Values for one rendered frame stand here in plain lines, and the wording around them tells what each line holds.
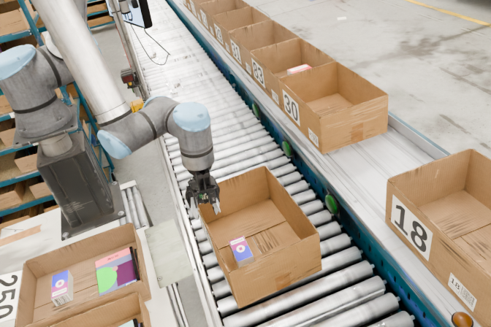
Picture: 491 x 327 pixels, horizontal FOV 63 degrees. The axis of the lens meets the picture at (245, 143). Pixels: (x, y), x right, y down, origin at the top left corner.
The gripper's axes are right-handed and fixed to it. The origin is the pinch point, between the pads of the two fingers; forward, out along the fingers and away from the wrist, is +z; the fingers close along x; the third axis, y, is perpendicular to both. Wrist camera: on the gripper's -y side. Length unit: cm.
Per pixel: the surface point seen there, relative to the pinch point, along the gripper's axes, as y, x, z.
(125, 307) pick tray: 8.5, -29.6, 20.8
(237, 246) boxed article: 1.0, 8.7, 17.4
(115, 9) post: -115, -12, -39
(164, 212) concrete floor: -124, -11, 100
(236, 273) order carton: 19.7, 3.1, 7.4
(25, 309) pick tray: -5, -60, 24
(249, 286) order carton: 19.5, 6.6, 14.9
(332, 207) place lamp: 1.5, 43.7, 11.9
